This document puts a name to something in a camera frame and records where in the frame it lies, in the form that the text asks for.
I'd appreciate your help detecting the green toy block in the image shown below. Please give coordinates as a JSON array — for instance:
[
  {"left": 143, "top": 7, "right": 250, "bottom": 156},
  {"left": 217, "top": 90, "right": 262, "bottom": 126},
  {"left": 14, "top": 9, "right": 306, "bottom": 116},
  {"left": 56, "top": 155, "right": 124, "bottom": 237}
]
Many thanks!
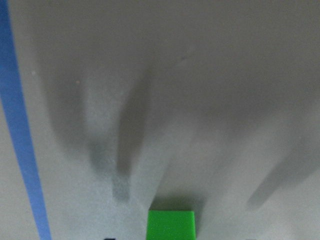
[{"left": 145, "top": 210, "right": 196, "bottom": 240}]

